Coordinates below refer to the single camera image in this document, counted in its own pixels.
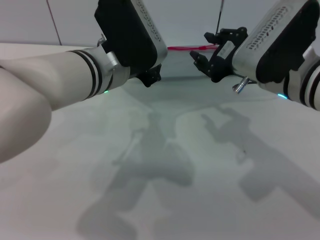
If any silver cable connector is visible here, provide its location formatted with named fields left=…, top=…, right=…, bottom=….
left=232, top=76, right=252, bottom=95

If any translucent document bag red zipper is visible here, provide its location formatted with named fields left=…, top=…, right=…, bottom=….
left=159, top=44, right=222, bottom=80

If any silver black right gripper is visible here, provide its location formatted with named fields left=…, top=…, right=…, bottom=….
left=189, top=0, right=320, bottom=85

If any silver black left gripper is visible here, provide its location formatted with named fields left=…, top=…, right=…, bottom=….
left=94, top=0, right=169, bottom=89

